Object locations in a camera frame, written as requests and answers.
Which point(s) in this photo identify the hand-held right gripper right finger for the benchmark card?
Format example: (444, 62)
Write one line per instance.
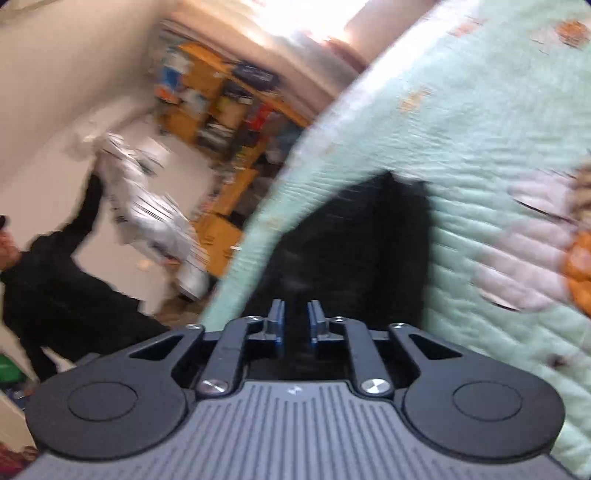
(314, 330)

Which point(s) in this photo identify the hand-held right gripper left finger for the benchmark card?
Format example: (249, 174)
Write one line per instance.
(278, 330)

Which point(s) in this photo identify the black pants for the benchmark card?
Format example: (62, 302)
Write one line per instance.
(351, 240)

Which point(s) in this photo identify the wooden desk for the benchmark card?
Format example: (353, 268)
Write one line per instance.
(217, 235)

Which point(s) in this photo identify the white striped cloth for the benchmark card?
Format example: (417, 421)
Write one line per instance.
(152, 217)

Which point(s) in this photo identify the wooden bookshelf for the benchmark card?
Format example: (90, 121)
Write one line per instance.
(207, 92)

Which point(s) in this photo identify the dark blue hanging bag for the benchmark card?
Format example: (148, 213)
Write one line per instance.
(254, 74)

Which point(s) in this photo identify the green printed box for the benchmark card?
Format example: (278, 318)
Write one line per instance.
(9, 369)

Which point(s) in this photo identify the green quilted bedspread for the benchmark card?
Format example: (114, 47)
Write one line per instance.
(485, 115)

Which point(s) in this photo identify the window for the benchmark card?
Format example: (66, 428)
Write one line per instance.
(300, 18)

